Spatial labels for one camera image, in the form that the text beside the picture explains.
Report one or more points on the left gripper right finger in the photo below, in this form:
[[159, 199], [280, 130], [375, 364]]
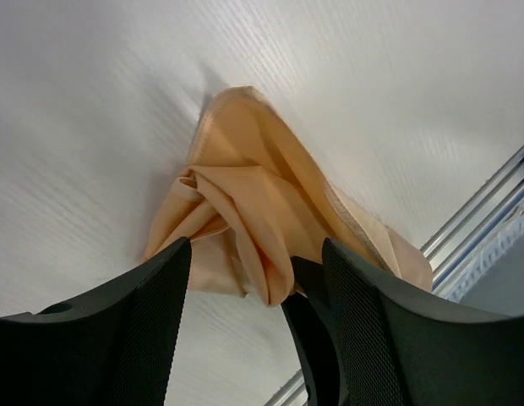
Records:
[[366, 337]]

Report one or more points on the peach satin cloth napkin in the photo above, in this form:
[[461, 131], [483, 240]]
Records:
[[251, 198]]

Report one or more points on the slotted cable duct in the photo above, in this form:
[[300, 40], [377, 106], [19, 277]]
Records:
[[495, 246]]

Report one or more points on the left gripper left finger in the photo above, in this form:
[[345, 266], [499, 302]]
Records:
[[112, 345]]

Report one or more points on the front aluminium rail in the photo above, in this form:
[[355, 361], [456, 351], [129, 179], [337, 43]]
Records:
[[453, 244]]

